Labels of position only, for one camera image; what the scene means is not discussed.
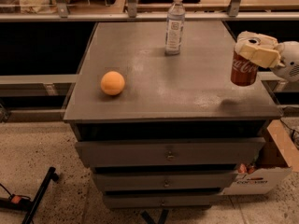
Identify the grey drawer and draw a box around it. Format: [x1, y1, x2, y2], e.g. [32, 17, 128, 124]
[75, 137, 265, 167]
[103, 193, 222, 209]
[93, 171, 236, 191]

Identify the bottom grey drawer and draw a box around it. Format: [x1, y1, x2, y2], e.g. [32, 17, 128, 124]
[103, 193, 222, 209]

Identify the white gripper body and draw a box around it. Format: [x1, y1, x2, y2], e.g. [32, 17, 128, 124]
[271, 41, 299, 82]

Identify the top grey drawer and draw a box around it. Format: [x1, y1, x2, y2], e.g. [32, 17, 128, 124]
[75, 137, 265, 167]

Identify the middle grey drawer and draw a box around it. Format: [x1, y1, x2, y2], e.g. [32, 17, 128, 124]
[93, 171, 236, 191]

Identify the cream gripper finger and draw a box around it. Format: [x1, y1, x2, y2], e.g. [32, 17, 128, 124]
[238, 44, 280, 68]
[237, 31, 278, 48]

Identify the orange ball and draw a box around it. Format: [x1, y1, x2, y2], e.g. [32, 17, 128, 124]
[100, 71, 125, 96]

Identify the red coke can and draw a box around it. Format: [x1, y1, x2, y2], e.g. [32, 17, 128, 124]
[231, 37, 260, 87]

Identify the grey drawer cabinet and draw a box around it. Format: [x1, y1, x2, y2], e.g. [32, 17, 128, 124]
[64, 21, 280, 196]

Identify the clear plastic water bottle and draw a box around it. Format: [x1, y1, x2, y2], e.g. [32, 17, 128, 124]
[165, 0, 185, 55]

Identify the black metal stand leg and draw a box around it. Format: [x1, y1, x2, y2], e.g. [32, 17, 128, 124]
[21, 167, 59, 224]

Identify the grey metal shelf rail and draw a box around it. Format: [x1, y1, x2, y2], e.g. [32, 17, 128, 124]
[0, 12, 299, 22]

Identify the white cardboard box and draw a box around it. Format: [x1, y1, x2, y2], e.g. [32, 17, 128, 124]
[222, 120, 299, 195]

